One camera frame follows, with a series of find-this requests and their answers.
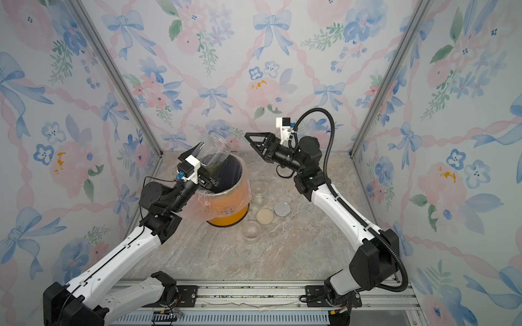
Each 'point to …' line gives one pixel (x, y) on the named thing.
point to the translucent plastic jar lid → (303, 217)
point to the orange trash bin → (237, 216)
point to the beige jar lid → (264, 216)
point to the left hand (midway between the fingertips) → (213, 151)
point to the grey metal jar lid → (282, 208)
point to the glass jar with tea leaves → (259, 193)
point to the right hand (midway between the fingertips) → (249, 140)
